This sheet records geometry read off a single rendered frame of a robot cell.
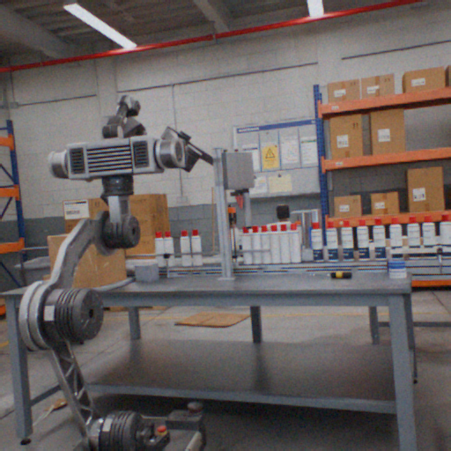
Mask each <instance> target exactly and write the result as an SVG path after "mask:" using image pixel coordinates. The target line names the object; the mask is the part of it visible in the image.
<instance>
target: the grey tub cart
mask: <svg viewBox="0 0 451 451"><path fill-rule="evenodd" d="M48 249H49V246H46V247H44V248H24V249H22V250H21V251H20V252H19V257H18V258H20V264H17V266H15V267H14V270H18V273H19V279H20V283H21V284H22V285H21V288H24V287H25V286H28V285H31V284H33V283H36V282H38V281H43V277H44V276H47V275H52V274H51V264H50V256H44V257H38V258H35V259H32V260H30V261H27V262H24V261H23V255H22V254H23V252H25V251H36V250H48Z"/></svg>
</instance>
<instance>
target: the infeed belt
mask: <svg viewBox="0 0 451 451"><path fill-rule="evenodd" d="M354 262H360V261H359V260H354ZM367 262H388V259H387V260H386V261H375V259H373V260H370V261H367ZM317 263H347V262H344V261H338V262H329V261H324V262H301V263H287V264H282V263H280V264H257V265H254V264H252V265H244V263H239V264H238V266H261V265H289V264H317ZM204 267H222V264H216V265H215V264H213V265H203V266H199V267H194V265H192V266H190V267H183V266H174V267H172V268H168V269H176V268H204Z"/></svg>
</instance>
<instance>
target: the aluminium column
mask: <svg viewBox="0 0 451 451"><path fill-rule="evenodd" d="M221 152H223V148H215V149H212V155H213V158H216V157H218V158H219V157H221ZM213 166H214V177H215V181H222V180H223V170H222V163H221V162H220V163H214V164H213ZM215 188H216V199H217V210H218V231H219V242H220V253H221V264H222V275H223V278H231V277H233V264H232V252H231V241H230V230H229V218H228V208H227V197H226V191H224V186H216V187H215Z"/></svg>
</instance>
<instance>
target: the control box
mask: <svg viewBox="0 0 451 451"><path fill-rule="evenodd" d="M221 161H222V162H221V163H222V170H223V183H224V185H223V186H224V191H228V190H233V189H247V188H250V189H251V188H254V187H255V177H254V165H253V153H252V152H221Z"/></svg>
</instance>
